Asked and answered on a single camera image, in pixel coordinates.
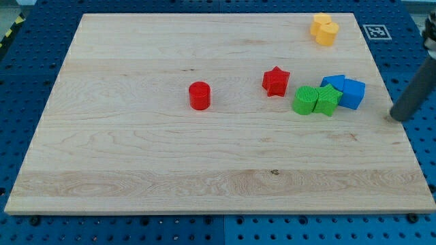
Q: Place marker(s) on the blue cube block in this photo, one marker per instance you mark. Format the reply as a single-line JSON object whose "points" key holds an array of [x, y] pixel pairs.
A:
{"points": [[353, 93]]}

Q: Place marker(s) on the yellow heart block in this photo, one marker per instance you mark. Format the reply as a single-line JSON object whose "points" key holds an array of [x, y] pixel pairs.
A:
{"points": [[326, 34]]}

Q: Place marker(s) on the wooden board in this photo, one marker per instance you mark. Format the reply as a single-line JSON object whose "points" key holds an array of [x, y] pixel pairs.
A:
{"points": [[118, 135]]}

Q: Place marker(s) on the red cylinder block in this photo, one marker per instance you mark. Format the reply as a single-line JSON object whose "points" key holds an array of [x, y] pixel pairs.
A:
{"points": [[199, 95]]}

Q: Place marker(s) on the red star block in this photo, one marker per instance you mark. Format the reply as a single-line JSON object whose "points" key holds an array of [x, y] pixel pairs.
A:
{"points": [[275, 81]]}

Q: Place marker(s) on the green cylinder block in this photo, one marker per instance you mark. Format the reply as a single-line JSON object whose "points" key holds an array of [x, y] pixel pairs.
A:
{"points": [[305, 99]]}

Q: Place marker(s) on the green star block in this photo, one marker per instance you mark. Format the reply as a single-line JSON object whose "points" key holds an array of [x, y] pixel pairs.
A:
{"points": [[328, 100]]}

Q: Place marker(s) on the blue triangle block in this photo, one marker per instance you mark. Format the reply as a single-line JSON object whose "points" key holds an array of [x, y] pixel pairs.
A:
{"points": [[337, 81]]}

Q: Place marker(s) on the yellow hexagon block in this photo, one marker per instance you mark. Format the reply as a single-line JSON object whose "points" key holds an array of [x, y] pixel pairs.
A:
{"points": [[319, 19]]}

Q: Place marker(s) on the white fiducial marker tag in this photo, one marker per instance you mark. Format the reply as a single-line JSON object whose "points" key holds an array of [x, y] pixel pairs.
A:
{"points": [[376, 32]]}

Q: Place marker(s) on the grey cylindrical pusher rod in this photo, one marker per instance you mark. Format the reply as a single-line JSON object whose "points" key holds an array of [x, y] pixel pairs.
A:
{"points": [[419, 88]]}

